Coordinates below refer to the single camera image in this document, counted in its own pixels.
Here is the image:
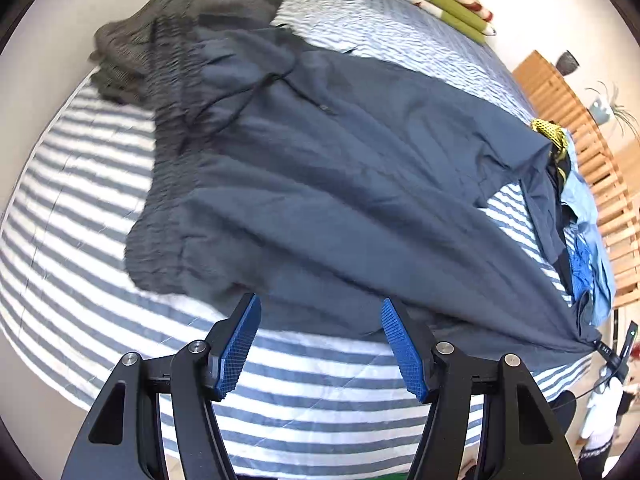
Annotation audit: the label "person's leg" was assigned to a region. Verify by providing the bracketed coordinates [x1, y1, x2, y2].
[546, 391, 580, 437]

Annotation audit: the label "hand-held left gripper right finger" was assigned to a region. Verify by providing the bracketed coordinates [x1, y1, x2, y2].
[381, 297, 583, 480]

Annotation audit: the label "olive grey folded garment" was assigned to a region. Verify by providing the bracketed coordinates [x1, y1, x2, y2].
[90, 0, 283, 106]

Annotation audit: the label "bright blue garment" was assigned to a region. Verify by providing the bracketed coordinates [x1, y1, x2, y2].
[570, 235, 597, 297]

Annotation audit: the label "yellow mesh garment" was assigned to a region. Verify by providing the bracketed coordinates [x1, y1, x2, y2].
[530, 117, 572, 181]

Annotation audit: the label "black garment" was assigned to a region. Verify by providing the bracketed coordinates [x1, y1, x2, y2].
[520, 152, 576, 291]

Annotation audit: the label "dark grey-blue pants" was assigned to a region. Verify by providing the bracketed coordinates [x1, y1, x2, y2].
[124, 12, 605, 358]

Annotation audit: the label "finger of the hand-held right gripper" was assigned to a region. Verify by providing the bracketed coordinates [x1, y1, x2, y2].
[592, 340, 626, 368]

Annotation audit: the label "green red patterned folded blanket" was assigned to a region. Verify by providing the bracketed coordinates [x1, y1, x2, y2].
[337, 0, 498, 46]

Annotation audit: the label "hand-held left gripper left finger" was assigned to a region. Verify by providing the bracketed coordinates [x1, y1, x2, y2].
[60, 292, 262, 480]

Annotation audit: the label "dark vase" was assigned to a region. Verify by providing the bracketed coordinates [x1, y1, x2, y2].
[555, 50, 581, 76]

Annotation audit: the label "potted plant in white pot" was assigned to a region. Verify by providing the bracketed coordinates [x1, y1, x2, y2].
[584, 79, 640, 138]

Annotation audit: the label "thin black cable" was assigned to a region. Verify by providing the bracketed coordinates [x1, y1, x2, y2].
[550, 382, 621, 405]

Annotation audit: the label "blue white striped bed blanket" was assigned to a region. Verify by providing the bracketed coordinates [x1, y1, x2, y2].
[0, 0, 617, 478]

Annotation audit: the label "light blue garment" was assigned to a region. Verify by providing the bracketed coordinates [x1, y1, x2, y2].
[559, 130, 617, 326]

